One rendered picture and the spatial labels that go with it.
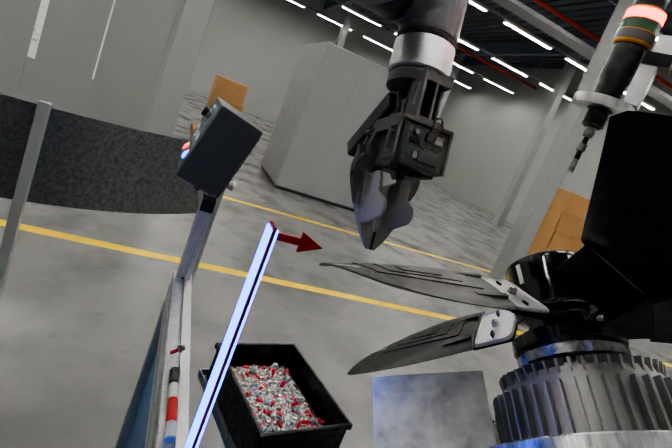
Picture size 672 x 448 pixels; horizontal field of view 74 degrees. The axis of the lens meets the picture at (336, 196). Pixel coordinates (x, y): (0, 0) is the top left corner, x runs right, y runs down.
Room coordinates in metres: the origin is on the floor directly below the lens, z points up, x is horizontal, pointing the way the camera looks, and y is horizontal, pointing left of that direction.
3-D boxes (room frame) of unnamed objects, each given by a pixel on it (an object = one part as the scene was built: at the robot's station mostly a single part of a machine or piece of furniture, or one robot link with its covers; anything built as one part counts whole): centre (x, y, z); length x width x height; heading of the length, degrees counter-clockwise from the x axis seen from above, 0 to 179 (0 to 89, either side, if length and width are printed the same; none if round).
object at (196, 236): (0.95, 0.26, 0.96); 0.03 x 0.03 x 0.20; 22
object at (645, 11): (0.59, -0.27, 1.57); 0.04 x 0.04 x 0.01
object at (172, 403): (0.56, 0.11, 0.87); 0.14 x 0.01 x 0.01; 22
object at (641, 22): (0.59, -0.27, 1.56); 0.04 x 0.04 x 0.01
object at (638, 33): (0.59, -0.27, 1.54); 0.04 x 0.04 x 0.01
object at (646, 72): (0.59, -0.28, 1.50); 0.09 x 0.07 x 0.10; 57
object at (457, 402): (0.54, -0.24, 0.98); 0.20 x 0.16 x 0.20; 22
